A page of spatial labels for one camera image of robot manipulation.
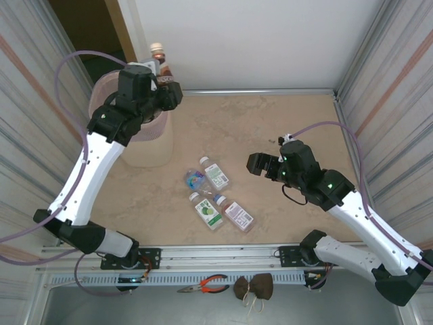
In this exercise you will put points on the black controller box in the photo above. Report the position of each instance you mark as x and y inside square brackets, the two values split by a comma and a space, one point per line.
[130, 282]
[316, 279]

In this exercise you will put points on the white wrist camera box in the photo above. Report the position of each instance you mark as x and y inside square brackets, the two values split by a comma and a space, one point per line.
[287, 137]
[149, 64]

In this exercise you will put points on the black right controller box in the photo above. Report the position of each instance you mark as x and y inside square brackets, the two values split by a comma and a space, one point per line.
[316, 279]

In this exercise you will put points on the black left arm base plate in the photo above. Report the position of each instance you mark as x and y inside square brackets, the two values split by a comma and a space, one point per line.
[150, 257]

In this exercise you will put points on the aluminium mounting rail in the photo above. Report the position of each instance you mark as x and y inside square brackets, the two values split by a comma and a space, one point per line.
[220, 257]

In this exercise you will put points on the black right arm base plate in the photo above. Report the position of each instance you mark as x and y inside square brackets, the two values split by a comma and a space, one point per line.
[287, 254]

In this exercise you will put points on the aluminium table edge rail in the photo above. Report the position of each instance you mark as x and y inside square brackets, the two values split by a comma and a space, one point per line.
[253, 92]

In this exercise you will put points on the green white label bottle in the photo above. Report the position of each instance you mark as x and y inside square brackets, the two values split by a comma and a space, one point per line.
[218, 176]

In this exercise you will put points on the beige ribbed waste bin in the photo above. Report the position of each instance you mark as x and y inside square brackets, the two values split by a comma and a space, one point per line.
[152, 152]

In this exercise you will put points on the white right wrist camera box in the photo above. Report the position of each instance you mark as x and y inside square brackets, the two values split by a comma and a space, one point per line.
[287, 137]

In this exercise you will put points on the pink waste bin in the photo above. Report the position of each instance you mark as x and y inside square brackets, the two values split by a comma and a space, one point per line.
[101, 91]

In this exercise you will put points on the wooden door frame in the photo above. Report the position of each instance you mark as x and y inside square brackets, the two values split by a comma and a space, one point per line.
[120, 23]

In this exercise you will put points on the lime picture label bottle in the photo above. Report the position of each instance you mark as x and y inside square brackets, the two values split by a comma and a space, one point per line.
[207, 210]

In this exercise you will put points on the brown coffee drink bottle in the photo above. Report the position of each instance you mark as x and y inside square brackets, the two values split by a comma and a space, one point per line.
[161, 66]

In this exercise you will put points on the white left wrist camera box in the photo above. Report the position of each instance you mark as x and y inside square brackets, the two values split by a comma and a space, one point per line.
[149, 64]

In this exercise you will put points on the clear bottle colourful blue label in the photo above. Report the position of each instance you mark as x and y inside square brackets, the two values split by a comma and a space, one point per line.
[193, 178]

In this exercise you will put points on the black left controller box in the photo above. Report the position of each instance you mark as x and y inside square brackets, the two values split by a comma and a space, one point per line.
[130, 282]

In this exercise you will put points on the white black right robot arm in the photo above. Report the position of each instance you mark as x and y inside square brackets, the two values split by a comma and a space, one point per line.
[372, 227]

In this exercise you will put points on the pink label juice bottle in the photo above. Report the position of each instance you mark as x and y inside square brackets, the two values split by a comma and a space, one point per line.
[236, 214]

